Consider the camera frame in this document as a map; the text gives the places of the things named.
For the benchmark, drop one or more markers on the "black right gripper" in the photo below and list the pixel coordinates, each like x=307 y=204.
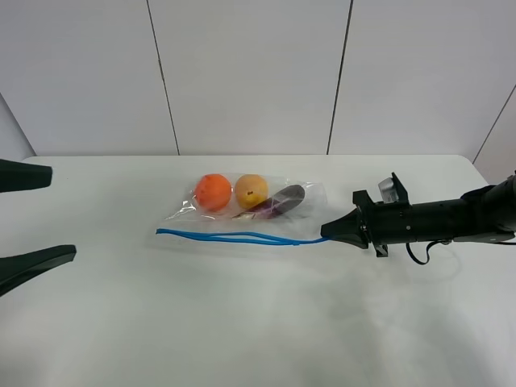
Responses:
x=383 y=223

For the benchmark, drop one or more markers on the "clear zip bag blue seal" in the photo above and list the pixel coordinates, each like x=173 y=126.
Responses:
x=300 y=226

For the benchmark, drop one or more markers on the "purple eggplant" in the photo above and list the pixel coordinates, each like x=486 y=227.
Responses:
x=279 y=204

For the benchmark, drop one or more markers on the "orange fruit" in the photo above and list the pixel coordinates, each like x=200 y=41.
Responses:
x=213 y=192

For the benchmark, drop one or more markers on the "yellow pear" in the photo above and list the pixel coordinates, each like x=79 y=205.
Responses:
x=250 y=190

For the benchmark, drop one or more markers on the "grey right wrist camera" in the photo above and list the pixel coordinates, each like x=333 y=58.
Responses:
x=392 y=190

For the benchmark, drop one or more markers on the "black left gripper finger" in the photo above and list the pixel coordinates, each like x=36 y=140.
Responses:
x=16 y=270
x=17 y=176

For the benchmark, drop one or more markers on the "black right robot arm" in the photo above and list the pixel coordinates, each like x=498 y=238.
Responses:
x=485 y=215

